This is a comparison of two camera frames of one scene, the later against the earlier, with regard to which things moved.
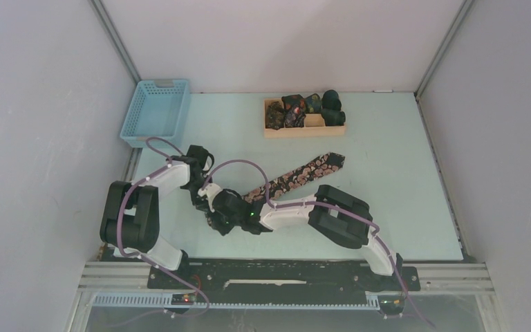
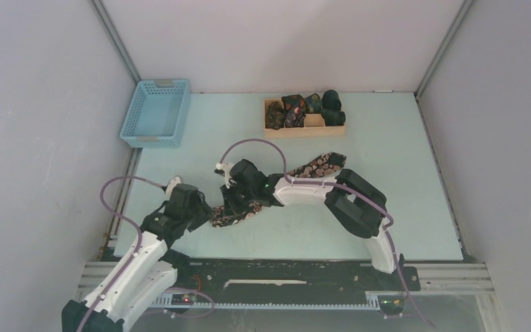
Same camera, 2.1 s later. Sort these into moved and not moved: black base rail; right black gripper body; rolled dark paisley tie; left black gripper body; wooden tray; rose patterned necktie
Moved: right black gripper body; left black gripper body
Not moved: rose patterned necktie; black base rail; wooden tray; rolled dark paisley tie
